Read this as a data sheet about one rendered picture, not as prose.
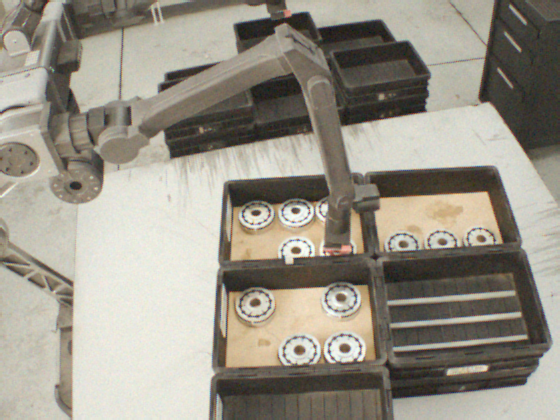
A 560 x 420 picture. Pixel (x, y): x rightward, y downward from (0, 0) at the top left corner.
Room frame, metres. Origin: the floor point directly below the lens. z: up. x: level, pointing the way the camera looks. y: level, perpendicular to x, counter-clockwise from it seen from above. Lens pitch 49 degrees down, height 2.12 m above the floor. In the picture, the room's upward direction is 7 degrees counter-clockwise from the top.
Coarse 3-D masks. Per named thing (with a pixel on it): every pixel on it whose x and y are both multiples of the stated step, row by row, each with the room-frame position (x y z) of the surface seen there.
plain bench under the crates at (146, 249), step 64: (384, 128) 1.57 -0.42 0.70; (448, 128) 1.53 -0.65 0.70; (128, 192) 1.40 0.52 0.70; (192, 192) 1.36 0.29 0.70; (512, 192) 1.19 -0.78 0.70; (128, 256) 1.12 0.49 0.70; (192, 256) 1.09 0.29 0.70; (128, 320) 0.88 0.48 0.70; (192, 320) 0.86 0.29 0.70; (128, 384) 0.68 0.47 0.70; (192, 384) 0.66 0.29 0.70
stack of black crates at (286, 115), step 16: (272, 80) 2.23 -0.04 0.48; (288, 80) 2.23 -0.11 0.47; (256, 96) 2.22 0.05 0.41; (272, 96) 2.22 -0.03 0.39; (288, 96) 2.23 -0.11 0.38; (304, 96) 2.21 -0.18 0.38; (336, 96) 2.07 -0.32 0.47; (256, 112) 2.13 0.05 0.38; (272, 112) 2.12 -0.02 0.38; (288, 112) 2.11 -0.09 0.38; (304, 112) 2.09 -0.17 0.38; (256, 128) 2.02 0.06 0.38; (272, 128) 1.95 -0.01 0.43; (288, 128) 1.95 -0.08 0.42; (304, 128) 1.95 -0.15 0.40
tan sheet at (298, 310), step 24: (312, 288) 0.84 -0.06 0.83; (360, 288) 0.82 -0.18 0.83; (288, 312) 0.78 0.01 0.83; (312, 312) 0.77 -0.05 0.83; (360, 312) 0.75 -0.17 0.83; (240, 336) 0.72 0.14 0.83; (264, 336) 0.71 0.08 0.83; (288, 336) 0.71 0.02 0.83; (312, 336) 0.70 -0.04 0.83; (360, 336) 0.68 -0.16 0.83; (240, 360) 0.65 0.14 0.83; (264, 360) 0.65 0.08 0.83
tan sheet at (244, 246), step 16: (240, 208) 1.15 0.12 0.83; (352, 208) 1.10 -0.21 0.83; (352, 224) 1.04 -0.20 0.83; (240, 240) 1.03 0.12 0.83; (256, 240) 1.02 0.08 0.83; (272, 240) 1.02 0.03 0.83; (320, 240) 0.99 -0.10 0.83; (352, 240) 0.98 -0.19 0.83; (240, 256) 0.97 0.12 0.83; (256, 256) 0.97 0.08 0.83; (272, 256) 0.96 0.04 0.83
